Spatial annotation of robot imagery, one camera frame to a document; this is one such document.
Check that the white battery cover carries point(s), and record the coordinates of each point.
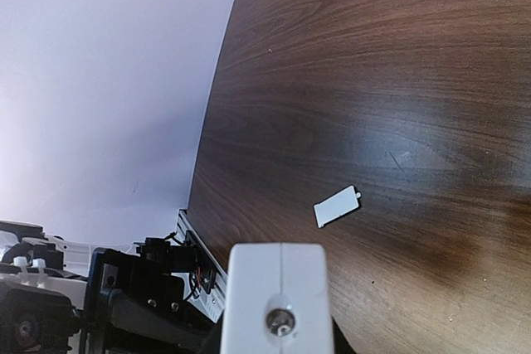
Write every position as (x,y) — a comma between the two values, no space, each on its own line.
(337,206)

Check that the white remote control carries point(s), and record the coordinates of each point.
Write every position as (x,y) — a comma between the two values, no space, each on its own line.
(277,300)

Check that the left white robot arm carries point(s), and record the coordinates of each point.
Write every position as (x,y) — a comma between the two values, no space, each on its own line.
(59,297)

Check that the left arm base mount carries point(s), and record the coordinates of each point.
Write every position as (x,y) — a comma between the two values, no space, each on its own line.
(181,256)

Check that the front aluminium rail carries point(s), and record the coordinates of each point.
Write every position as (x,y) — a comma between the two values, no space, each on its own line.
(210,304)

